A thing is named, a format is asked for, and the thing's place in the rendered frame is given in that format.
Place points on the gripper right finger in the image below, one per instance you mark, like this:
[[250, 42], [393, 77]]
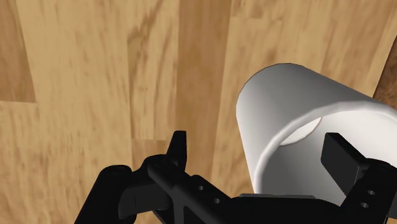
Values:
[[356, 173]]

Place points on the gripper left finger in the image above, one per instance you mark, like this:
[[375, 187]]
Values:
[[161, 183]]

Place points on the white cup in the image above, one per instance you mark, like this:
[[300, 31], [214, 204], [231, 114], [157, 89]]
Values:
[[279, 124]]

